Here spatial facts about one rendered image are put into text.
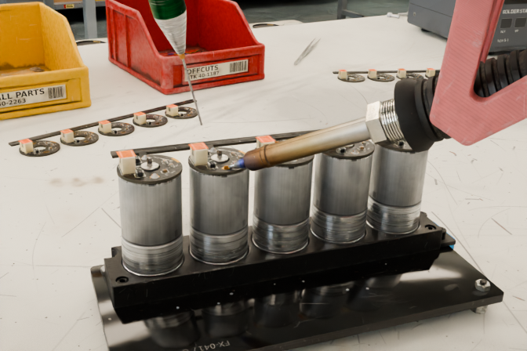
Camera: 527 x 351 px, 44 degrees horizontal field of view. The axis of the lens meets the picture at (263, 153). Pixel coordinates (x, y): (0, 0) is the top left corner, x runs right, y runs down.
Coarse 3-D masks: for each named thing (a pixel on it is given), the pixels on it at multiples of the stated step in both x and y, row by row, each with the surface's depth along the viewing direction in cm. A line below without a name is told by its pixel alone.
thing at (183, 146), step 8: (256, 136) 29; (272, 136) 29; (280, 136) 29; (288, 136) 29; (176, 144) 28; (184, 144) 28; (208, 144) 28; (216, 144) 28; (224, 144) 28; (232, 144) 28; (112, 152) 27; (136, 152) 27; (144, 152) 27; (152, 152) 27; (160, 152) 27
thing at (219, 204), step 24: (192, 168) 26; (192, 192) 26; (216, 192) 26; (240, 192) 26; (192, 216) 27; (216, 216) 26; (240, 216) 26; (192, 240) 27; (216, 240) 26; (240, 240) 27; (216, 264) 27
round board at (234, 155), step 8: (208, 152) 27; (216, 152) 27; (224, 152) 27; (232, 152) 27; (240, 152) 27; (232, 160) 26; (200, 168) 25; (208, 168) 25; (216, 168) 25; (232, 168) 26; (240, 168) 26
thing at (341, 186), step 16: (352, 144) 28; (320, 160) 28; (336, 160) 27; (352, 160) 27; (368, 160) 28; (320, 176) 28; (336, 176) 28; (352, 176) 27; (368, 176) 28; (320, 192) 28; (336, 192) 28; (352, 192) 28; (368, 192) 29; (320, 208) 29; (336, 208) 28; (352, 208) 28; (320, 224) 29; (336, 224) 28; (352, 224) 28; (336, 240) 29; (352, 240) 29
